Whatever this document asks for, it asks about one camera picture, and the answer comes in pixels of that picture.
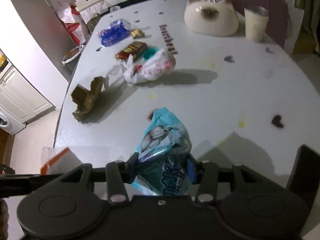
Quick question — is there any gold foil wrapper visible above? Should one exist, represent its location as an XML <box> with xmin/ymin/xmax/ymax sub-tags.
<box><xmin>130</xmin><ymin>29</ymin><xmax>145</xmax><ymax>39</ymax></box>

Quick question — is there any white washing machine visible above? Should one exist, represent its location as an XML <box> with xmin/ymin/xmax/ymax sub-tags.
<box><xmin>0</xmin><ymin>108</ymin><xmax>26</xmax><ymax>135</ymax></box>

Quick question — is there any torn brown cardboard piece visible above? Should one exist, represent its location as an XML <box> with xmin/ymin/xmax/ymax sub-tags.
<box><xmin>71</xmin><ymin>76</ymin><xmax>105</xmax><ymax>122</ymax></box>

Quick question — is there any cream metal cup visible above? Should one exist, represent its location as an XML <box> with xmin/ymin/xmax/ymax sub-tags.
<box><xmin>244</xmin><ymin>5</ymin><xmax>269</xmax><ymax>42</ymax></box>

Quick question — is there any red white shopping bag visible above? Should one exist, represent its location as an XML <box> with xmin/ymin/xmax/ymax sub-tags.
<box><xmin>57</xmin><ymin>2</ymin><xmax>86</xmax><ymax>46</ymax></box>

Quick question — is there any blue transparent plastic bag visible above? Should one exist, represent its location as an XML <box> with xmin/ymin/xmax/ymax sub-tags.
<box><xmin>97</xmin><ymin>18</ymin><xmax>131</xmax><ymax>47</ymax></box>

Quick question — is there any teal round lid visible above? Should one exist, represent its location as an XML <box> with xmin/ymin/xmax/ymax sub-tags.
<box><xmin>142</xmin><ymin>48</ymin><xmax>158</xmax><ymax>61</ymax></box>

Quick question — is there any light blue snack wrapper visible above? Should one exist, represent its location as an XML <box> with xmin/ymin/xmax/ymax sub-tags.
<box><xmin>133</xmin><ymin>107</ymin><xmax>192</xmax><ymax>196</ymax></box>

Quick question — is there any dark grey trash bin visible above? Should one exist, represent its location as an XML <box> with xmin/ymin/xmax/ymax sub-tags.
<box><xmin>62</xmin><ymin>44</ymin><xmax>86</xmax><ymax>65</ymax></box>

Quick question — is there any orange white paper box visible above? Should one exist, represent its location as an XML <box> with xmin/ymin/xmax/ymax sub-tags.
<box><xmin>40</xmin><ymin>147</ymin><xmax>82</xmax><ymax>175</ymax></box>

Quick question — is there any white kitchen cabinet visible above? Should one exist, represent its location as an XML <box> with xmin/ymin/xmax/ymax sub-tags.
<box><xmin>1</xmin><ymin>63</ymin><xmax>54</xmax><ymax>123</ymax></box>

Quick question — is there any white plastic bag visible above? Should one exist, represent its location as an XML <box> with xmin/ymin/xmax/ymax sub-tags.
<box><xmin>108</xmin><ymin>48</ymin><xmax>176</xmax><ymax>85</ymax></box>

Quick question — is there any white cat shaped ceramic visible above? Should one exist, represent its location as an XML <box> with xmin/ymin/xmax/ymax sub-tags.
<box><xmin>184</xmin><ymin>0</ymin><xmax>239</xmax><ymax>36</ymax></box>

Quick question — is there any red candy wrapper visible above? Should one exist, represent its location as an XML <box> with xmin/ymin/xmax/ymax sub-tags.
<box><xmin>114</xmin><ymin>41</ymin><xmax>148</xmax><ymax>61</ymax></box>

